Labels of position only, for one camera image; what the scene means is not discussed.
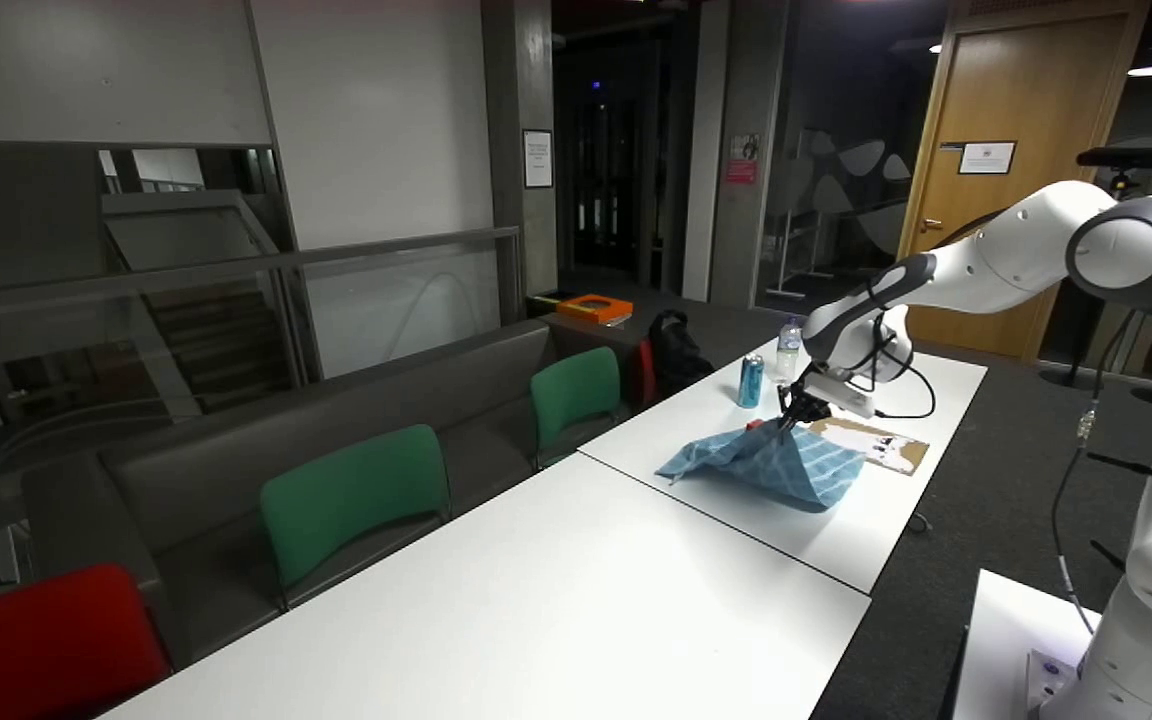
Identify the red chair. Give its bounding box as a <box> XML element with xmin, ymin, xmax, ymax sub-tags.
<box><xmin>633</xmin><ymin>331</ymin><xmax>664</xmax><ymax>407</ymax></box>
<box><xmin>0</xmin><ymin>563</ymin><xmax>176</xmax><ymax>720</ymax></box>

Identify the brown clipboard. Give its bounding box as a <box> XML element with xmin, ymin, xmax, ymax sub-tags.
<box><xmin>822</xmin><ymin>412</ymin><xmax>934</xmax><ymax>482</ymax></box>

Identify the blue drink can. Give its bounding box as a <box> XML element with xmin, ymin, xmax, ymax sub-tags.
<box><xmin>737</xmin><ymin>354</ymin><xmax>767</xmax><ymax>412</ymax></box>

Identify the green chair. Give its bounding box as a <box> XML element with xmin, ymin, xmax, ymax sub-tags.
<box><xmin>255</xmin><ymin>421</ymin><xmax>454</xmax><ymax>592</ymax></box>
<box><xmin>527</xmin><ymin>344</ymin><xmax>628</xmax><ymax>455</ymax></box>

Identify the metal handrail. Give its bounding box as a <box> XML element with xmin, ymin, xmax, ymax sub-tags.
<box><xmin>0</xmin><ymin>219</ymin><xmax>527</xmax><ymax>336</ymax></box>

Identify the white door sign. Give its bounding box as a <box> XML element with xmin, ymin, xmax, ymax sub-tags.
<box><xmin>955</xmin><ymin>140</ymin><xmax>1019</xmax><ymax>182</ymax></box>

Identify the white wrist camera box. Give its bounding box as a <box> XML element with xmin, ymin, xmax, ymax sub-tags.
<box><xmin>813</xmin><ymin>377</ymin><xmax>897</xmax><ymax>421</ymax></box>

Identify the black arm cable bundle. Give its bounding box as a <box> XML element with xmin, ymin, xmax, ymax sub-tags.
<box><xmin>1049</xmin><ymin>311</ymin><xmax>1148</xmax><ymax>642</ymax></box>

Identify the white wall notice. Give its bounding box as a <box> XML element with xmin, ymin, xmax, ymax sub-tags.
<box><xmin>519</xmin><ymin>127</ymin><xmax>556</xmax><ymax>192</ymax></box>

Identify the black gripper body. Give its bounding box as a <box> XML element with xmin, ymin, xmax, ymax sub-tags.
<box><xmin>776</xmin><ymin>370</ymin><xmax>834</xmax><ymax>426</ymax></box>

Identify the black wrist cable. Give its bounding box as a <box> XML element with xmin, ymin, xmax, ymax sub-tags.
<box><xmin>854</xmin><ymin>302</ymin><xmax>946</xmax><ymax>429</ymax></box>

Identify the black tripod stand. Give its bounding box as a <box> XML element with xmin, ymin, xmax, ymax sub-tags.
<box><xmin>1036</xmin><ymin>285</ymin><xmax>1111</xmax><ymax>397</ymax></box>

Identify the grey bench seat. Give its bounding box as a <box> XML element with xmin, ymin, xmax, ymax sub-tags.
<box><xmin>94</xmin><ymin>311</ymin><xmax>633</xmax><ymax>651</ymax></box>

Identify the black backpack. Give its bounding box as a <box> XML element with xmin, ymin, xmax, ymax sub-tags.
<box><xmin>640</xmin><ymin>310</ymin><xmax>715</xmax><ymax>407</ymax></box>

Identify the blue striped towel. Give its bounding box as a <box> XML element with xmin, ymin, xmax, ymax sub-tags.
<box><xmin>655</xmin><ymin>417</ymin><xmax>870</xmax><ymax>517</ymax></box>

